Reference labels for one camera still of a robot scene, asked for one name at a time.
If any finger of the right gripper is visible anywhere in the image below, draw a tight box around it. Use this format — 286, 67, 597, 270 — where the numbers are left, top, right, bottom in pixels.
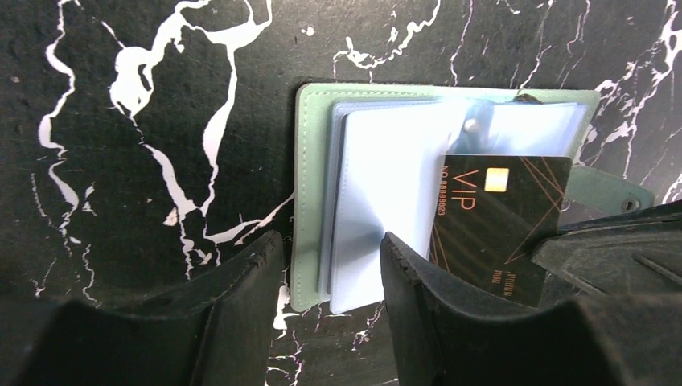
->
532, 201, 681, 304

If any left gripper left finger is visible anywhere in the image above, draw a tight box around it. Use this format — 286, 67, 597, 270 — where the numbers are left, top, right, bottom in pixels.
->
1, 231, 284, 385

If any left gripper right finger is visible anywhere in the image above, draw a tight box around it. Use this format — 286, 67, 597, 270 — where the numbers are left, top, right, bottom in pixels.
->
380, 233, 681, 385

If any green card holder wallet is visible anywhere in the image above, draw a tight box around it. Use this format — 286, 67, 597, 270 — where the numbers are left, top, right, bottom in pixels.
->
290, 83, 655, 314

